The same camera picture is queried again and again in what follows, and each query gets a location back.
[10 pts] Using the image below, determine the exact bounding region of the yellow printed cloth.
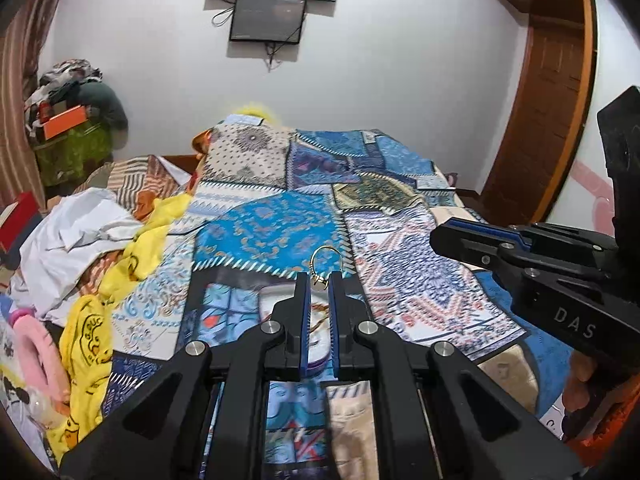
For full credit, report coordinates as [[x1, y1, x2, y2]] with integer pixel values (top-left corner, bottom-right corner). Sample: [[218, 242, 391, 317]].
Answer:
[[46, 193, 192, 462]]

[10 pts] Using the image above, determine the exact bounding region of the orange box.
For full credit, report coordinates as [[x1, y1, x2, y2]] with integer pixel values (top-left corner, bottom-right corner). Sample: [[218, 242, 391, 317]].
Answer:
[[43, 105, 87, 141]]

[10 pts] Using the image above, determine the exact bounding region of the pile of clothes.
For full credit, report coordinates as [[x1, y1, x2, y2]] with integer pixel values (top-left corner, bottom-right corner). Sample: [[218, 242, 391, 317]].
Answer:
[[25, 58, 128, 131]]

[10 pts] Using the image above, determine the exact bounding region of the gold bangle bracelet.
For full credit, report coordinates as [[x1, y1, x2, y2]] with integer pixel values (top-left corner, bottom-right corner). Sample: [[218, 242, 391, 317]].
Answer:
[[308, 245, 354, 291]]

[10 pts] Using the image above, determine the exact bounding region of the green patterned storage box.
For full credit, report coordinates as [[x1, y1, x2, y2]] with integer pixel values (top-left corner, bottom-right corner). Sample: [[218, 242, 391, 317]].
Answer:
[[32, 120, 113, 198]]

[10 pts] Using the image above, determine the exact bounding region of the blue patchwork bedspread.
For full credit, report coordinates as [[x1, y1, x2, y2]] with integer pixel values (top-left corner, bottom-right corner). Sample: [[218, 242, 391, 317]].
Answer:
[[98, 114, 576, 480]]

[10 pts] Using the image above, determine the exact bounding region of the pink fuzzy headband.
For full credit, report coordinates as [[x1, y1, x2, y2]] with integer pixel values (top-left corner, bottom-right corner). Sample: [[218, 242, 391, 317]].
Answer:
[[13, 314, 70, 403]]

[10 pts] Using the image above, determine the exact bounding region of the person's right hand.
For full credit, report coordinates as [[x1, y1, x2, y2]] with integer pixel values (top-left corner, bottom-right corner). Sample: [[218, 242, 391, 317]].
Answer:
[[562, 351, 597, 413]]

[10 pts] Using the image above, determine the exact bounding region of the small black wall monitor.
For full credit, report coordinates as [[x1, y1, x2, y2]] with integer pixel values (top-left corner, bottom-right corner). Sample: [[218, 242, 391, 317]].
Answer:
[[229, 0, 306, 44]]

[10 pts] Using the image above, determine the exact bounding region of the brown wooden door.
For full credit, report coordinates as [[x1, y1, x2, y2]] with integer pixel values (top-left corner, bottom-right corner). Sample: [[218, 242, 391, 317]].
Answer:
[[480, 0, 597, 226]]

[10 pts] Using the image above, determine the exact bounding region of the white crumpled cloth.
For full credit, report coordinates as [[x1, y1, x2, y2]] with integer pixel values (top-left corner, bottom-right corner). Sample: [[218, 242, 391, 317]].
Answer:
[[9, 188, 142, 318]]

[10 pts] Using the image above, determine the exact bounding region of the white wardrobe with pink hearts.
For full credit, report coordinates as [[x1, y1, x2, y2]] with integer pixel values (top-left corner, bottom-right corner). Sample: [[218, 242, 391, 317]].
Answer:
[[547, 0, 640, 235]]

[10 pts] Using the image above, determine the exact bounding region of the brown patterned pillow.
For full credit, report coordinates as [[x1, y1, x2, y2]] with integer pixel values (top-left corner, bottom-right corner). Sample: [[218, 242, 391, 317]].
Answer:
[[74, 155, 192, 221]]

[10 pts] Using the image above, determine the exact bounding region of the red box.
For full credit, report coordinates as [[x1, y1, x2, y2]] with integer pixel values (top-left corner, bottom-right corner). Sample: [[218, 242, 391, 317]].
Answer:
[[0, 192, 42, 254]]

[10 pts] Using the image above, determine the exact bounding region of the striped brown curtain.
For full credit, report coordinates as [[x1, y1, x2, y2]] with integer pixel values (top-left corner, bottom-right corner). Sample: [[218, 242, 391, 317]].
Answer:
[[1, 0, 60, 207]]

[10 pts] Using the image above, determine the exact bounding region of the purple heart-shaped jewelry box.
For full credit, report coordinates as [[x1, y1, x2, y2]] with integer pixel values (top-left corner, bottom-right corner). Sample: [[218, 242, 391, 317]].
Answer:
[[258, 282, 331, 377]]

